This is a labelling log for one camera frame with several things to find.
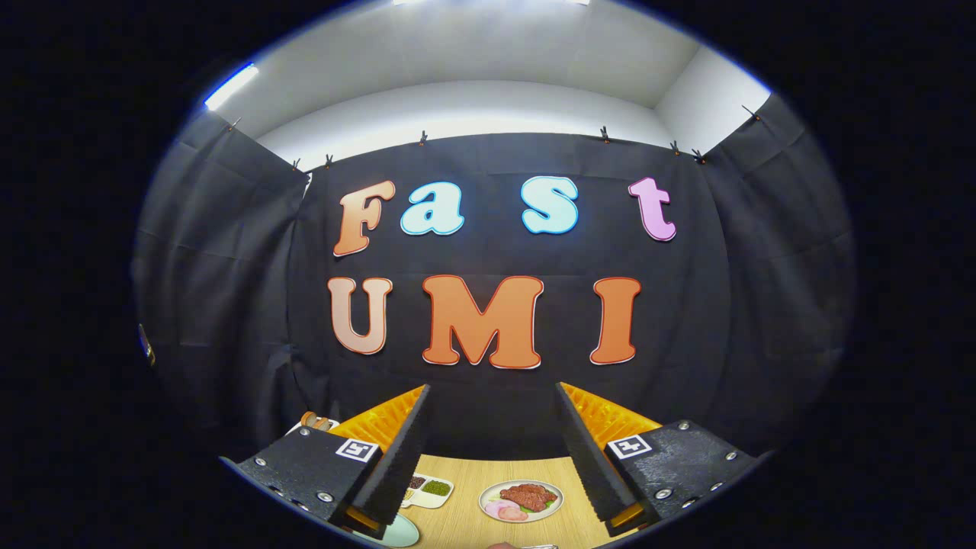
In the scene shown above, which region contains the pale green round plate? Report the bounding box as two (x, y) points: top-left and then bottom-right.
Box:
(355, 512), (420, 548)

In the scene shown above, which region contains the white divided bean tray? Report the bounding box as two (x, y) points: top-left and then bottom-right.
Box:
(400, 474), (454, 510)

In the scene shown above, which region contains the white toaster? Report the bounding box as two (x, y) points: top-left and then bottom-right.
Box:
(286, 416), (341, 437)

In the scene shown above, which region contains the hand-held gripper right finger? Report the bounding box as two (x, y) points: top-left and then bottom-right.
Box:
(555, 383), (763, 537)

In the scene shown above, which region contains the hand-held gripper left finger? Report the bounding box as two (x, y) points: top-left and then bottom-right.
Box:
(221, 384), (432, 541)

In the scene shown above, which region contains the white oval plate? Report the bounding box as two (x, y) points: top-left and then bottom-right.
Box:
(478, 479), (563, 524)

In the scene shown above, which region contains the brown meat patty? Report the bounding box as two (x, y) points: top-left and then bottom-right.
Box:
(499, 483), (558, 512)

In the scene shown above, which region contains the black backdrop cloth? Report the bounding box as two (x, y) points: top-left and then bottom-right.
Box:
(131, 93), (855, 462)

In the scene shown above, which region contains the ceiling light strip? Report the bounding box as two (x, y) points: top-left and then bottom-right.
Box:
(204, 63), (260, 111)

